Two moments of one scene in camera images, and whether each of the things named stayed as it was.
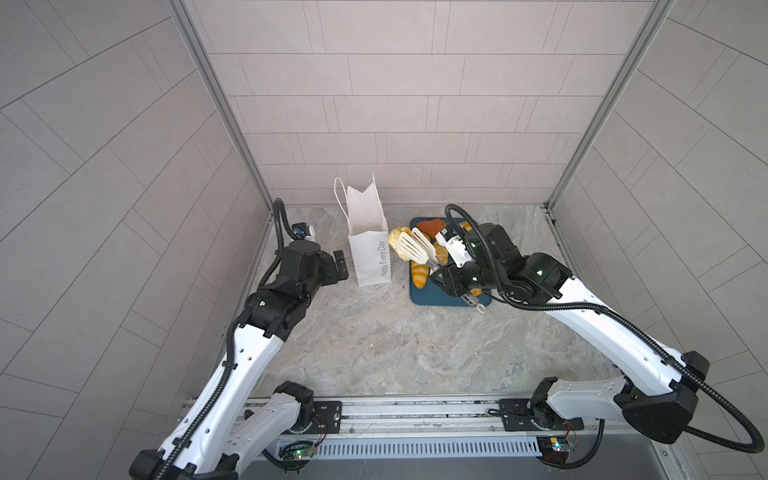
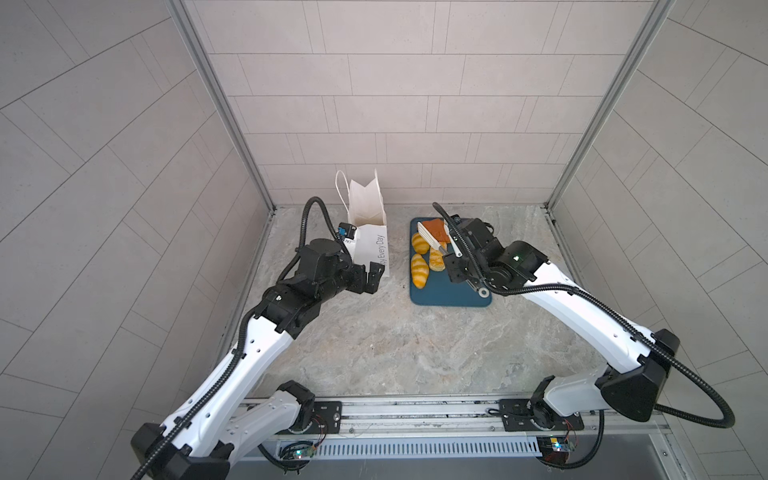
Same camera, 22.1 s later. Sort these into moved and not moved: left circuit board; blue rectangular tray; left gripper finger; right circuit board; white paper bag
Moved: left gripper finger
Not moved: white paper bag; blue rectangular tray; right circuit board; left circuit board
